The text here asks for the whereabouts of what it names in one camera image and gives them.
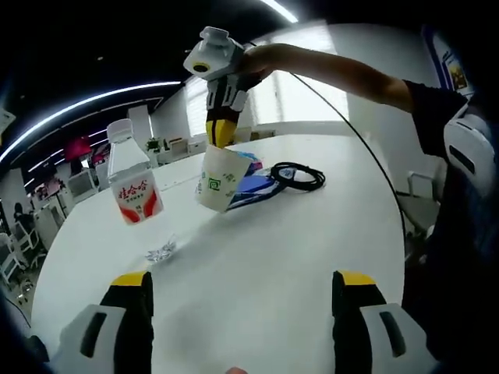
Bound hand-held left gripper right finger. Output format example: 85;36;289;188
331;270;438;374

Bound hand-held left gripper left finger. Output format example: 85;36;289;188
50;270;155;374

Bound white paper cup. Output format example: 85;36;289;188
194;143;253;214

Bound wet wipes pack blue lid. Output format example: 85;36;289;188
225;167;290;212

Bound black cable coil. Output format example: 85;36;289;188
271;161;327;192

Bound clear water bottle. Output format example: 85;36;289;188
105;118;180;265

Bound small window blinds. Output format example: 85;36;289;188
182;76;214;138

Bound large window blinds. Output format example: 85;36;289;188
249;23;350;126

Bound straight ceiling light strip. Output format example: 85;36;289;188
259;0;302;24

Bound curved ceiling light strip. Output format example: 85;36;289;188
0;79;182;164

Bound white table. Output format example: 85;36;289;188
29;132;406;374

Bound pink hanging sign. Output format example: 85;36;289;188
64;136;91;161

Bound white chair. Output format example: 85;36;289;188
401;171;444;237

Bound white monitor back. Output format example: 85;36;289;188
68;169;97;204

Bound white chest device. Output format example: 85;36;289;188
444;104;494;177

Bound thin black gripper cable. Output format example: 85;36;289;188
247;41;409;235

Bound blue framed wall poster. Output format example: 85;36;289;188
423;24;476;97

